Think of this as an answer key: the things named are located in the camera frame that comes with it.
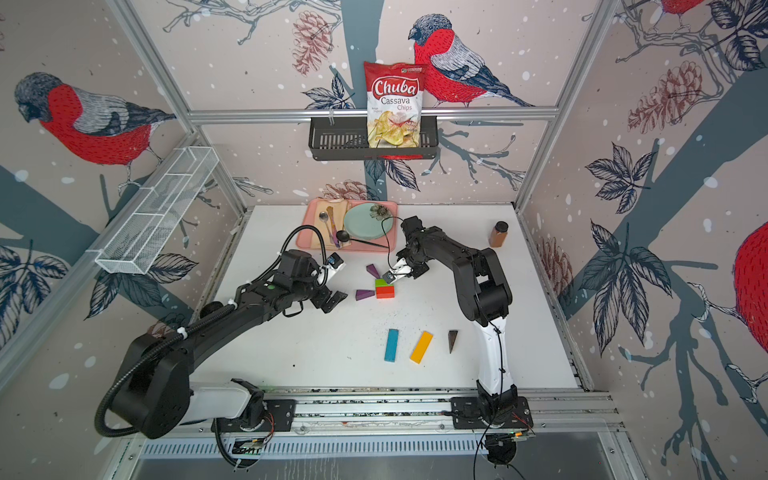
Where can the brown spice bottle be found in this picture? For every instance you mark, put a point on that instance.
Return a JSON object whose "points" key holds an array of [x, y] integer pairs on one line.
{"points": [[498, 234]]}

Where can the black lid shaker jar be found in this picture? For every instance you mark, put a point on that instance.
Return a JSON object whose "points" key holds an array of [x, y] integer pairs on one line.
{"points": [[210, 308]]}

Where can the red rectangular block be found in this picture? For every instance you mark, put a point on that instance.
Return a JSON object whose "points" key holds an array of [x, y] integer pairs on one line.
{"points": [[385, 292]]}

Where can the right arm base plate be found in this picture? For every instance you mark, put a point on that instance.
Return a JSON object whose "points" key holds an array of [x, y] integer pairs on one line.
{"points": [[467, 413]]}

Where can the gold purple knife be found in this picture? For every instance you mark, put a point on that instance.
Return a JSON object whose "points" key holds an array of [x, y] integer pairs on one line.
{"points": [[333, 229]]}

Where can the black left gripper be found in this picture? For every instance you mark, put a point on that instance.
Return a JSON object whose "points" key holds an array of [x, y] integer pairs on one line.
{"points": [[323, 298]]}

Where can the purple triangle block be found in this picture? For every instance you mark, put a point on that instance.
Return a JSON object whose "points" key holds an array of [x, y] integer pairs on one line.
{"points": [[371, 269], [364, 294]]}

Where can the black wall basket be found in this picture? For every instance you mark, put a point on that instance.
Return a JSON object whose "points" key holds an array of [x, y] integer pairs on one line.
{"points": [[345, 139]]}

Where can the beige napkin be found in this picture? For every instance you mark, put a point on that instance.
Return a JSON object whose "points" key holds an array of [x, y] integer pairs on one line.
{"points": [[340, 207]]}

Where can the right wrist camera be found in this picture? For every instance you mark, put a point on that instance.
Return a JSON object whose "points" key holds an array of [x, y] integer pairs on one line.
{"points": [[396, 272]]}

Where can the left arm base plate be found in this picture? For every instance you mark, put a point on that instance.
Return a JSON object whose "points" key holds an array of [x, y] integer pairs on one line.
{"points": [[276, 415]]}

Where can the mint green flower plate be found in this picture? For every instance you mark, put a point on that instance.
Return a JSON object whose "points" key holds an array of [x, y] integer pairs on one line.
{"points": [[368, 221]]}

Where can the white wire wall basket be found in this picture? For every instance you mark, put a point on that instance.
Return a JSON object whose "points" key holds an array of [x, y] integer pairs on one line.
{"points": [[141, 238]]}

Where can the silver spoon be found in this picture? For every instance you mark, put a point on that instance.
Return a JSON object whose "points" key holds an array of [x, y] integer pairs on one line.
{"points": [[326, 220]]}

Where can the Chuba cassava chips bag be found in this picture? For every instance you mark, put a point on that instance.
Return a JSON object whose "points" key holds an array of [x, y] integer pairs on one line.
{"points": [[394, 99]]}

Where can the pink tray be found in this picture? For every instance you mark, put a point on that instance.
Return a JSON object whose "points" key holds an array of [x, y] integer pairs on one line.
{"points": [[389, 239]]}

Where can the black spoon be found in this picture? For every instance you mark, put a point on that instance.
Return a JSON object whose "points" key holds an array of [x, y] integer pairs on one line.
{"points": [[342, 236]]}

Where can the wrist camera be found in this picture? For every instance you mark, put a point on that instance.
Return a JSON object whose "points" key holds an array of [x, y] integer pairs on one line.
{"points": [[396, 272], [334, 263]]}

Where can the teal long block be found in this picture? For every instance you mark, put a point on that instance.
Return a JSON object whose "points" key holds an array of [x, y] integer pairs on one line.
{"points": [[391, 346]]}

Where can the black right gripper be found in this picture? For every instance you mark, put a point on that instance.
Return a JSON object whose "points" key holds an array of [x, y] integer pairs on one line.
{"points": [[418, 270]]}

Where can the yellow long block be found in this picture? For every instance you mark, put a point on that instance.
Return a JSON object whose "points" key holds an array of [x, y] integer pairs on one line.
{"points": [[421, 347]]}

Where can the dark brown triangle block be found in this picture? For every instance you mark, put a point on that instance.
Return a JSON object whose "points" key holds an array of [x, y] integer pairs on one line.
{"points": [[452, 338]]}

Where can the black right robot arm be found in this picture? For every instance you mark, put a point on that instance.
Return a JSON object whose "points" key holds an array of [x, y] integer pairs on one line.
{"points": [[483, 296]]}

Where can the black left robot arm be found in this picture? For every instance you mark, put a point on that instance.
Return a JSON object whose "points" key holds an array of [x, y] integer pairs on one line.
{"points": [[152, 393]]}

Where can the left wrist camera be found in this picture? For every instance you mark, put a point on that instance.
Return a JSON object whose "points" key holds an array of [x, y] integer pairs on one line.
{"points": [[334, 263]]}

